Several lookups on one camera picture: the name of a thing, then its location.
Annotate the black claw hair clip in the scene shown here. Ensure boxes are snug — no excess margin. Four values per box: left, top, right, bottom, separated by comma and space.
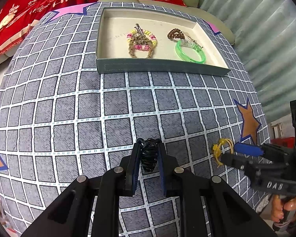
137, 138, 161, 173

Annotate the yellow hair tie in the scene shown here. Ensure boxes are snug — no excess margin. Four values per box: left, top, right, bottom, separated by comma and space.
212, 137, 235, 167

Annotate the green translucent bangle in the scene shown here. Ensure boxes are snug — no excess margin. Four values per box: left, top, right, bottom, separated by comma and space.
175, 39, 206, 64

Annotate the beige rabbit hair clip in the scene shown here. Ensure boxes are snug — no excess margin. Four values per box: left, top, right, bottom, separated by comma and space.
185, 33, 203, 49

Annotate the tan braided rope bracelet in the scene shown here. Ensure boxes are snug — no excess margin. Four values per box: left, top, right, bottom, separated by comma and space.
127, 35, 154, 59

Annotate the pink yellow bead bracelet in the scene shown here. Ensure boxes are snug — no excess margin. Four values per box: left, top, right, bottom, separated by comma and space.
126, 28, 158, 52

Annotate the brown spiral hair tie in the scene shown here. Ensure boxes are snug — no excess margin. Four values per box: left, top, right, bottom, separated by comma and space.
167, 28, 185, 41

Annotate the silver alligator hair clip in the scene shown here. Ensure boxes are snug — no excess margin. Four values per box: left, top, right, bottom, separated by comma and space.
135, 24, 145, 36

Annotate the person right hand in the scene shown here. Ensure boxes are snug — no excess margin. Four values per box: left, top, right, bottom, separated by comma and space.
271, 195, 296, 223

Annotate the shallow green-sided tray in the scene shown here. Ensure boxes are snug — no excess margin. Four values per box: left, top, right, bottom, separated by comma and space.
95, 7, 231, 76

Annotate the pale green curtain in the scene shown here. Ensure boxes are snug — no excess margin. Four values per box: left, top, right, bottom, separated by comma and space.
199, 0, 296, 121

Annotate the green armchair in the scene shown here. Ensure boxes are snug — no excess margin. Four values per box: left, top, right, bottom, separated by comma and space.
99, 0, 235, 45

